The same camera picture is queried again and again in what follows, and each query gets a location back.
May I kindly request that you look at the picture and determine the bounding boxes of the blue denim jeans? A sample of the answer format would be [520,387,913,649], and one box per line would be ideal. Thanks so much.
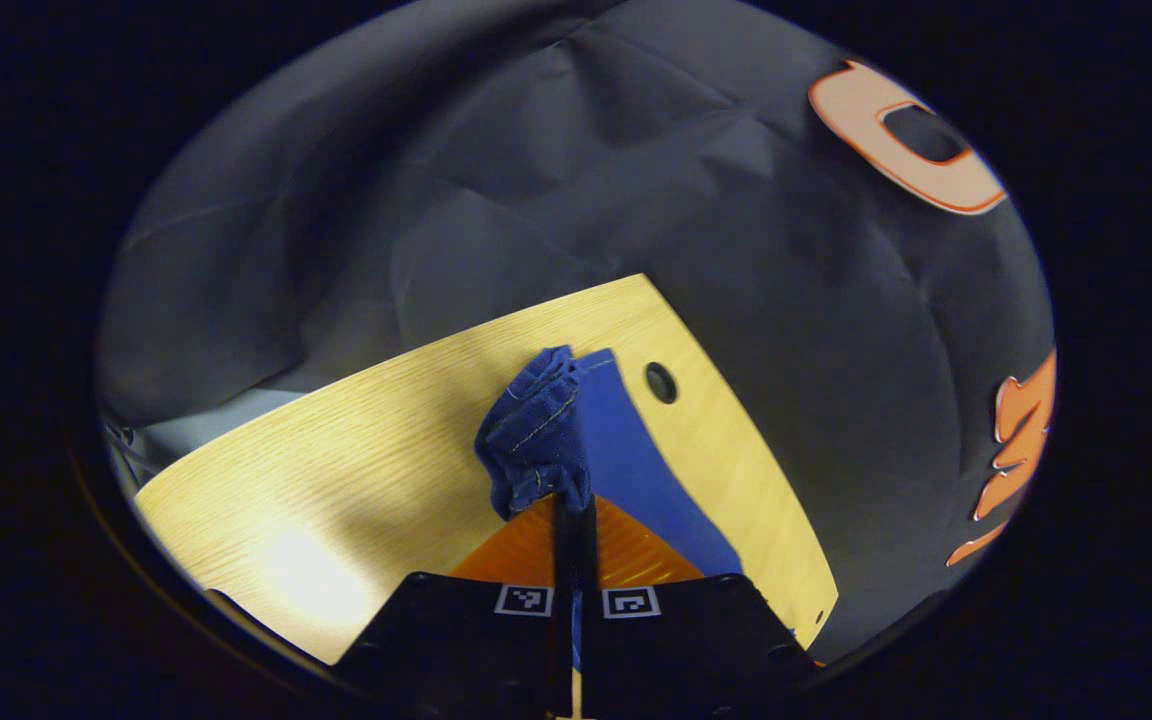
[474,345,799,673]

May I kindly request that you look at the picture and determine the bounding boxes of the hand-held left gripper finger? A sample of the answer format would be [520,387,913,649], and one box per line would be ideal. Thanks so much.
[578,493,822,720]
[334,493,577,720]

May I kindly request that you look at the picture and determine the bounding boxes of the black backdrop cloth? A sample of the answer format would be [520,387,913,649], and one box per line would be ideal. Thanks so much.
[96,0,1057,661]

